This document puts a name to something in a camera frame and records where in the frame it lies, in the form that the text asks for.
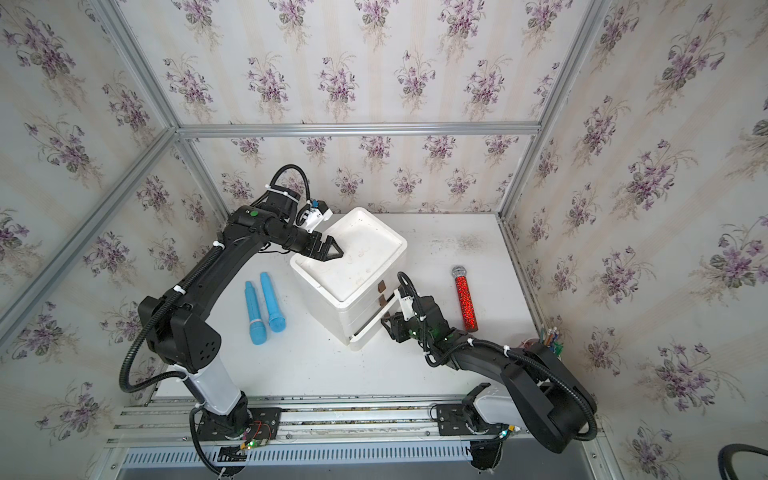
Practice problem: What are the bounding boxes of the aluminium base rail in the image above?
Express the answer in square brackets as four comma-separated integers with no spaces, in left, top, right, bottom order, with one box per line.
[89,392,607,480]

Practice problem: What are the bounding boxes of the blue plastic tool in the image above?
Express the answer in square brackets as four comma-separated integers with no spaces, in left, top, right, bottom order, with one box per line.
[260,272,286,333]

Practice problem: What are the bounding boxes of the white plastic drawer cabinet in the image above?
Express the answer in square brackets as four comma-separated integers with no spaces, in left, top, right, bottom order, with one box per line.
[290,207,408,348]

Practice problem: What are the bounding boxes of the black cable loop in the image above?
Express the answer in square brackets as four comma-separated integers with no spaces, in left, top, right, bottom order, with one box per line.
[717,443,768,480]

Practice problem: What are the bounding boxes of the pink pen cup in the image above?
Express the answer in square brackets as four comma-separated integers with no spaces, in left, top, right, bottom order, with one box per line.
[521,327,564,359]

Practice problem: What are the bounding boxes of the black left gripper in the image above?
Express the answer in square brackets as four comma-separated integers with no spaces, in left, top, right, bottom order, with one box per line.
[272,222,344,262]

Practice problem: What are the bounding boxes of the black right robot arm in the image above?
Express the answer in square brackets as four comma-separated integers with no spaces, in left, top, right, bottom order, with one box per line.
[382,271,598,453]

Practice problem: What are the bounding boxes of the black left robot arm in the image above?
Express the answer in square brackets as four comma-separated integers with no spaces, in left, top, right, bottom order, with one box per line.
[118,180,344,428]

